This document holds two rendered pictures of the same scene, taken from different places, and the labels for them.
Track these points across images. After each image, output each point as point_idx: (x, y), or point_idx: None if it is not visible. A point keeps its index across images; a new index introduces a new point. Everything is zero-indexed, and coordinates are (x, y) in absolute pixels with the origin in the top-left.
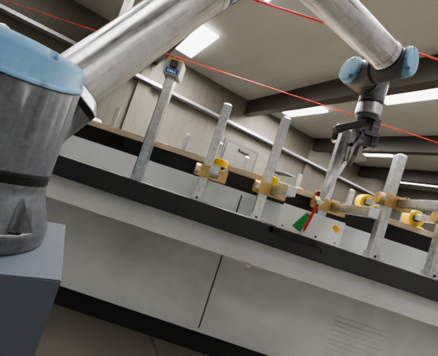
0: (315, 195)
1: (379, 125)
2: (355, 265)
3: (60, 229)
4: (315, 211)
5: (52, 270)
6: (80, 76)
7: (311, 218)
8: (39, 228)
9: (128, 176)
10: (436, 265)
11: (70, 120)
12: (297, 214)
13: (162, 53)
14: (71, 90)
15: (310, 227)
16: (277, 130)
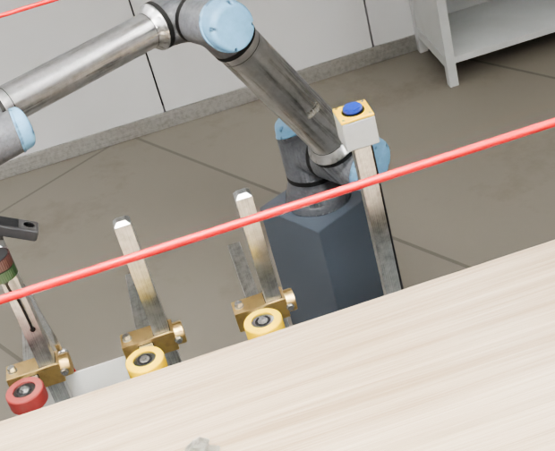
0: (46, 388)
1: None
2: None
3: (310, 226)
4: (64, 381)
5: (268, 208)
6: (276, 131)
7: (75, 380)
8: (287, 200)
9: None
10: None
11: (285, 153)
12: (102, 372)
13: (273, 112)
14: (276, 136)
15: (79, 394)
16: (138, 243)
